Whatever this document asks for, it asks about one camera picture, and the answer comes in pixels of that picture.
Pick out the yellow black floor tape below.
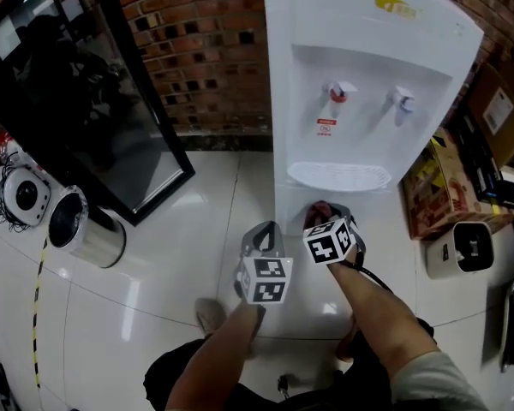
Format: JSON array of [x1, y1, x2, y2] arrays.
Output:
[[32, 237, 48, 389]]

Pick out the white square trash bin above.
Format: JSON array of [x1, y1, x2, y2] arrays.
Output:
[[426, 220, 496, 280]]

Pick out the person's left shoe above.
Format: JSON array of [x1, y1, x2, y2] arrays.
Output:
[[194, 297, 229, 337]]

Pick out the clear plastic bag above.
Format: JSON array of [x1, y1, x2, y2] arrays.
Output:
[[0, 128, 31, 173]]

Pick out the black cable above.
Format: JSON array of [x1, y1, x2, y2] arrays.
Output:
[[353, 263, 395, 295]]

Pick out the black box white print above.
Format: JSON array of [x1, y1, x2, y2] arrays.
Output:
[[475, 180, 514, 213]]

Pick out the person's right forearm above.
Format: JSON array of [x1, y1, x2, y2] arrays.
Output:
[[329, 261, 440, 384]]

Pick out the black framed glass door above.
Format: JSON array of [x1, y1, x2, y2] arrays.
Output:
[[0, 0, 197, 227]]

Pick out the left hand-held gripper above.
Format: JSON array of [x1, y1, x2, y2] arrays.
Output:
[[232, 220, 295, 306]]

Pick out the person's grey shirt sleeve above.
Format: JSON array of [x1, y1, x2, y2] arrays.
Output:
[[387, 351, 489, 411]]

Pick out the black box blue print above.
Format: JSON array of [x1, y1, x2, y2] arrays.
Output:
[[453, 109, 505, 203]]

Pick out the brown cloth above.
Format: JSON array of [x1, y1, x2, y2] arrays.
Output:
[[302, 200, 334, 230]]

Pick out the person's left forearm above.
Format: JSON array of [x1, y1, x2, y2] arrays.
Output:
[[166, 301, 266, 411]]

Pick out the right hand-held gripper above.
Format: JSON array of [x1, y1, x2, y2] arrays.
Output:
[[302, 202, 368, 270]]

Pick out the white water dispenser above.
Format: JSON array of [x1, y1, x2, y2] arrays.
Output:
[[263, 0, 485, 237]]

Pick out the red printed cardboard box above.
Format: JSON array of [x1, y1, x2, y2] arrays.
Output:
[[401, 126, 514, 241]]

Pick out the steel trash can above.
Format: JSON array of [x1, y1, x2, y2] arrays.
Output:
[[47, 185, 127, 269]]

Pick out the black rolling stool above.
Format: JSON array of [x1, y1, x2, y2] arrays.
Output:
[[276, 373, 294, 400]]

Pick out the cardboard box white label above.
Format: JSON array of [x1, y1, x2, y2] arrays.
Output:
[[466, 62, 514, 169]]

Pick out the person's black shorts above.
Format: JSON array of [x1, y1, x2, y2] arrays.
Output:
[[143, 314, 436, 411]]

